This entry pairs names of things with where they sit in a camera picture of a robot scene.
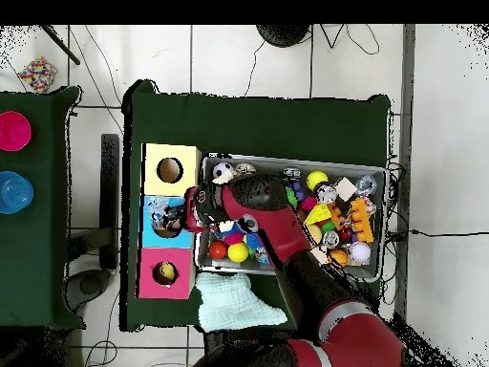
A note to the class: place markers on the yellow plush toy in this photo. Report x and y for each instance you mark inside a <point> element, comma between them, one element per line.
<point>166,271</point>

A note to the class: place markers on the yellow toy cheese wedge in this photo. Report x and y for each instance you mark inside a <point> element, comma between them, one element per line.
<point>317,214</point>

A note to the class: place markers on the silver drink can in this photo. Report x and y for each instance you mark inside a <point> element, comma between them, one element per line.
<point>327,193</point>

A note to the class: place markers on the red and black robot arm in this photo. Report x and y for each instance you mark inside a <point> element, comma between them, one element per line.
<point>306,283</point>

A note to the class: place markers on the wooden box with three holes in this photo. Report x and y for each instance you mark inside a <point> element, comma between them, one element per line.
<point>186,176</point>

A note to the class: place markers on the clear mesh bin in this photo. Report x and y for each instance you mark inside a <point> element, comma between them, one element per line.
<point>359,274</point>

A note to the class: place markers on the red ball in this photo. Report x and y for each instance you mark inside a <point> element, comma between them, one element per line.
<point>218,250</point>

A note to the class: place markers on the small soccer ball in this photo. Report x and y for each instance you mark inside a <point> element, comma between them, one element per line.
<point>221,172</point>

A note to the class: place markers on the yellow-green ball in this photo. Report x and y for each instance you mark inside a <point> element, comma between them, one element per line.
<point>238,252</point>

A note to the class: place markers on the black chair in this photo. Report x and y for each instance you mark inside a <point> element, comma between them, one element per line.
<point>109,199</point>

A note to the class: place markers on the mint green cloth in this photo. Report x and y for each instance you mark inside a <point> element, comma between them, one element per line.
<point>229,302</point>

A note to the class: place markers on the dark green tablecloth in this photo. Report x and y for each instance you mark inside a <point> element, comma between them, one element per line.
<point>46,252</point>
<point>260,122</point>

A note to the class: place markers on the yellow tennis ball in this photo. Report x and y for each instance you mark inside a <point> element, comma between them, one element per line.
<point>317,180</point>

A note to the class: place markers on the small orange basketball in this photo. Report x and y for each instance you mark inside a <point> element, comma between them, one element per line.
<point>338,258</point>

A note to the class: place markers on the plain wooden cube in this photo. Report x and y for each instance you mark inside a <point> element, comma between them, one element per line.
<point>345,188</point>

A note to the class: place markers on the orange toy building block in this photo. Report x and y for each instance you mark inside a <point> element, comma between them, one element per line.
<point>361,219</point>

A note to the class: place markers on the white baseball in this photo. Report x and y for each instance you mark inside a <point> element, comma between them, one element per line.
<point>360,252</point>

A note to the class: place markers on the blue cup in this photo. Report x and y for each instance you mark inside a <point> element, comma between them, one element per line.
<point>15,191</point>

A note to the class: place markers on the black round stand base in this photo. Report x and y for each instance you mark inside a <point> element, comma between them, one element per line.
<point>282,33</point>

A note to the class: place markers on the pink cup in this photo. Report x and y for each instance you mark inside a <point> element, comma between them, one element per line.
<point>14,131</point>

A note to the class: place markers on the multicoloured patterned object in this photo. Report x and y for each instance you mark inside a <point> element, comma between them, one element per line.
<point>37,74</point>

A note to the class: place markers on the black rod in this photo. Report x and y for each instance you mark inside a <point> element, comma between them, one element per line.
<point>59,44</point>

